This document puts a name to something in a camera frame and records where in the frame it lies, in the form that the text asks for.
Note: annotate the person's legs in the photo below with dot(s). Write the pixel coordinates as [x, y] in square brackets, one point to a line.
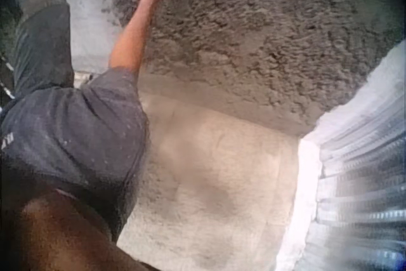
[41, 42]

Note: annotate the corrugated metal shutter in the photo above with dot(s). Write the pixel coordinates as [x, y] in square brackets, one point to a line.
[358, 172]

